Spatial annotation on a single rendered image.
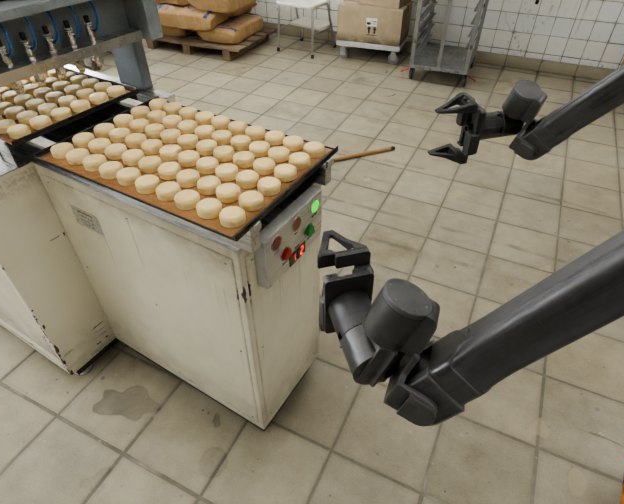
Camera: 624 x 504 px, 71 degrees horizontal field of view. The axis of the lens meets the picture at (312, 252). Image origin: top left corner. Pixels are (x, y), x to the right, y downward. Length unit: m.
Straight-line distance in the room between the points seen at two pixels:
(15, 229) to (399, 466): 1.32
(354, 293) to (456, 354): 0.15
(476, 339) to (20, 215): 1.22
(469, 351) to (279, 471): 1.13
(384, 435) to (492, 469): 0.34
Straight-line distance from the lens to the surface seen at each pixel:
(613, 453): 1.84
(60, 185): 1.33
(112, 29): 1.59
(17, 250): 1.46
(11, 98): 1.61
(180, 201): 0.92
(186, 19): 4.80
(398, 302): 0.47
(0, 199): 1.39
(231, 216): 0.85
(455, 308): 1.99
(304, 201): 1.03
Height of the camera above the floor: 1.43
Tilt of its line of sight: 42 degrees down
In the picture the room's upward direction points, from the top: straight up
